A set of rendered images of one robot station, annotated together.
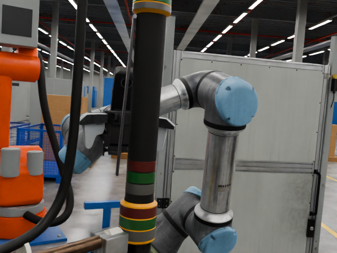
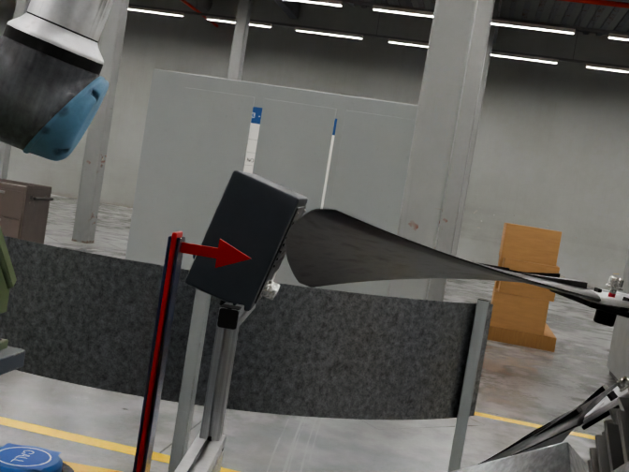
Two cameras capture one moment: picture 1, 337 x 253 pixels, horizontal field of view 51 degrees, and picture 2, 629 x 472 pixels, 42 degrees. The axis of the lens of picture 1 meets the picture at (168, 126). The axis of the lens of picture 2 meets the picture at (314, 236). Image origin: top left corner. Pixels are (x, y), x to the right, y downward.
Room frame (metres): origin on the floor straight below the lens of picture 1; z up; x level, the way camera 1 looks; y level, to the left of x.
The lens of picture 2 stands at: (0.48, 0.73, 1.24)
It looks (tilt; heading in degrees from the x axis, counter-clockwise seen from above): 3 degrees down; 284
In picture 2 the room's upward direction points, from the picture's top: 9 degrees clockwise
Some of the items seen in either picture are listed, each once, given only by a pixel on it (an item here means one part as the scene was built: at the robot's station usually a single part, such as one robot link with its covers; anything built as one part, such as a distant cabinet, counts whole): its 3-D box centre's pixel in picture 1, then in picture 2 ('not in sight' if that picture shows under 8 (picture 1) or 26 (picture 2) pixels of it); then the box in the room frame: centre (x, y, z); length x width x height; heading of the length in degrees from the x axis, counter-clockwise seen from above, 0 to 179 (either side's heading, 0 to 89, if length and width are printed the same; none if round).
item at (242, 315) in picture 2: not in sight; (239, 307); (0.89, -0.52, 1.04); 0.24 x 0.03 x 0.03; 102
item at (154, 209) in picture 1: (138, 208); not in sight; (0.40, 0.03, 1.56); 0.04 x 0.04 x 0.01
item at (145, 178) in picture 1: (140, 175); not in sight; (0.40, 0.03, 1.60); 0.03 x 0.03 x 0.01
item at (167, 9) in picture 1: (151, 10); not in sight; (0.40, 0.03, 1.79); 0.04 x 0.04 x 0.01
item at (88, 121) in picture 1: (90, 131); not in sight; (0.59, 0.13, 1.63); 0.09 x 0.03 x 0.06; 156
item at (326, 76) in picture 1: (330, 90); not in sight; (2.44, -1.08, 1.82); 0.09 x 0.04 x 0.23; 102
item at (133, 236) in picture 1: (137, 229); not in sight; (0.40, 0.03, 1.54); 0.04 x 0.04 x 0.01
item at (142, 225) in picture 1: (137, 219); not in sight; (0.40, 0.03, 1.55); 0.04 x 0.04 x 0.01
